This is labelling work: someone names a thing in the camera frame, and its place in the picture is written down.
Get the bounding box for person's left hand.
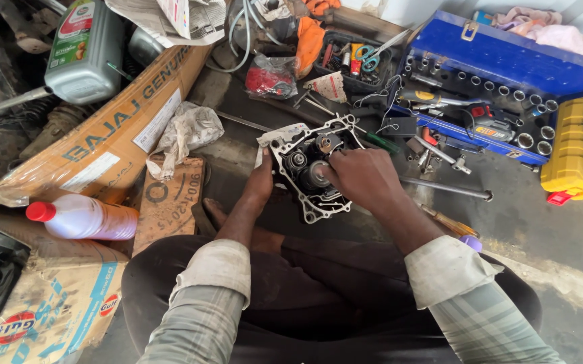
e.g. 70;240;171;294
241;149;274;209

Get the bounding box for person's right hand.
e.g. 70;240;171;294
321;149;406;216

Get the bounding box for silver engine crankcase with gears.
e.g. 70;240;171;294
268;114;366;225

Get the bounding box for white paper gasket packet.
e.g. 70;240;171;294
254;122;310;169

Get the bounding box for small black box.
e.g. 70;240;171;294
379;116;419;139

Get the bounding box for small red printed paper packet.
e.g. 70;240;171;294
303;71;348;105

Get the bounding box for black tray of small tools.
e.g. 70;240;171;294
313;31;394;95

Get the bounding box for thin steel rod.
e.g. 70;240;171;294
215;110;275;133

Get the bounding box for long steel bolt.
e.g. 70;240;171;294
398;174;495;202

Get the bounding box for plastic bag with red parts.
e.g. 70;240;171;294
244;53;300;101

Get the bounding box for yellow and black screwdriver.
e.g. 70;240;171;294
397;89;485;108

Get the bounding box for person's foot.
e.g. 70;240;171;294
203;198;285;254

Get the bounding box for orange cloth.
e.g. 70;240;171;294
295;16;326;80

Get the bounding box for person's black trousers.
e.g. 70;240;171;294
121;235;543;364

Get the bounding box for crumpled white paper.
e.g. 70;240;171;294
145;101;225;182

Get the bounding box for purple plastic cap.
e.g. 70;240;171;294
458;234;484;253

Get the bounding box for brown printed cardboard piece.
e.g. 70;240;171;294
132;155;207;256

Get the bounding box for blue metal socket toolbox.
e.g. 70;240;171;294
387;10;583;167

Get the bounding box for folded newspaper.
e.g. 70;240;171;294
104;0;227;48

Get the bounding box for yellow plastic tool case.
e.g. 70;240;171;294
540;97;583;211

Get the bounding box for long brown cardboard box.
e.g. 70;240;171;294
0;44;214;208

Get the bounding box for white bottle with red cap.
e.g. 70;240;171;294
25;193;140;241

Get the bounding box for pink cloth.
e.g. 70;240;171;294
491;6;583;59

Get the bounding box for grey engine oil jug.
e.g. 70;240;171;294
44;0;126;106

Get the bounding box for printed oil carton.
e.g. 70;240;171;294
0;238;131;364

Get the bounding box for grey metal bar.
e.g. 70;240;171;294
0;85;55;122

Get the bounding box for green handled screwdriver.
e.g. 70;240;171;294
354;126;402;155

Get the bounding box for steel T-handle wrench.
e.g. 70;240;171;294
412;134;473;176

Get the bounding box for teal handled scissors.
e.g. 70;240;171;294
355;29;411;73

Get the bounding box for amber handled screwdriver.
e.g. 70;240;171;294
417;202;481;239

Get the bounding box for white cables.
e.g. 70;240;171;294
205;0;285;73

